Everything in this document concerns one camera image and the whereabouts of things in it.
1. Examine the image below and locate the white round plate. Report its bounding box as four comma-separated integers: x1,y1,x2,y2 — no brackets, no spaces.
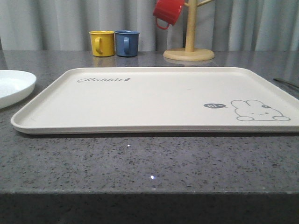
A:
0,70,37,109

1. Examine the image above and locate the cream rabbit serving tray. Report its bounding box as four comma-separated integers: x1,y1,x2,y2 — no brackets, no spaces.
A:
11,67,299,134

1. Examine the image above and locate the wooden mug tree stand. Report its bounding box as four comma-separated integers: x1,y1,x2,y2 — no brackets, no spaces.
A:
163,0,214,61

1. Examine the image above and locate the blue enamel mug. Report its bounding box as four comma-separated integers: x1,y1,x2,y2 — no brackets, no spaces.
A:
114,30,140,57

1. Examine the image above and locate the yellow enamel mug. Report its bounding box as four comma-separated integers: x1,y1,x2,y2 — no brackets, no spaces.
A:
89,31,115,57

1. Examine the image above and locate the red enamel mug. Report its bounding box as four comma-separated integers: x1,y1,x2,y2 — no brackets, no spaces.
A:
153,0,185,30

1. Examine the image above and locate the grey pleated curtain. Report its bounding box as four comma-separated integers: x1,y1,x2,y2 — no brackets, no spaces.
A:
0,0,299,51

